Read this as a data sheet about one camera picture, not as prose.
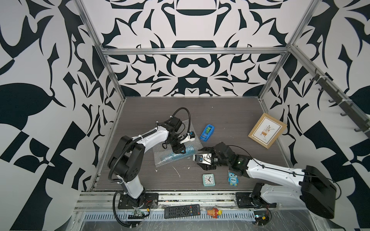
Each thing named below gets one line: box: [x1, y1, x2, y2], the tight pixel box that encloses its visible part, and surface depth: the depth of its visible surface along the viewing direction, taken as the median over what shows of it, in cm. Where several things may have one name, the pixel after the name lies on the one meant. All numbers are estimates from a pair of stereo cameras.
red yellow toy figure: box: [206, 207, 223, 219], surface depth 70 cm
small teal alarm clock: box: [202, 173, 216, 187], surface depth 81 cm
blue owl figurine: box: [227, 171, 239, 187], surface depth 81 cm
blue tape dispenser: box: [199, 124, 215, 142], surface depth 98 cm
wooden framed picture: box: [247, 113, 288, 150], surface depth 93 cm
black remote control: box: [164, 204, 201, 219], surface depth 71 cm
